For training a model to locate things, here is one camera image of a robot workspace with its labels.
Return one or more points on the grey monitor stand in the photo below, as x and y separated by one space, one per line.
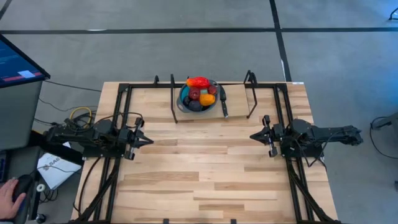
18 115

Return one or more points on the blue screen monitor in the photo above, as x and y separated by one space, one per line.
15 65

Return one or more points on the black computer mouse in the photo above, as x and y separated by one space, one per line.
24 183

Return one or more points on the dark purple round fruit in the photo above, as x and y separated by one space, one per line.
195 106

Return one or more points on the black metal table frame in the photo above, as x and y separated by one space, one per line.
149 84

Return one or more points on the wooden riser shelf black legs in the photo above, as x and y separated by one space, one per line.
237 105

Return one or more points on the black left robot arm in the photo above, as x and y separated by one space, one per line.
93 137

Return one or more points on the white printed booklet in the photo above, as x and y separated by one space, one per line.
59 172

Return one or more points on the orange fruit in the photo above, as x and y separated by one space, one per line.
207 99

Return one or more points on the red bell pepper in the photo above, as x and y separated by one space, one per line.
199 82

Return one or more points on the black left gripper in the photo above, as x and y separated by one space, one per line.
129 138

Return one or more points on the blue collapsible bowl grey rim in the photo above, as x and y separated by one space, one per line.
184 92

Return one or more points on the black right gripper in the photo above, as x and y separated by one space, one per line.
275 135

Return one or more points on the black knife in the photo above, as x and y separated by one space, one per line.
223 98

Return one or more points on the person's hand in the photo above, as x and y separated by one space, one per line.
7 202

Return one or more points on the small bright red fruit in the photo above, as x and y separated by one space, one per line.
212 90

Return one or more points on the white tape roll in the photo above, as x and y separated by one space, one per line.
40 187

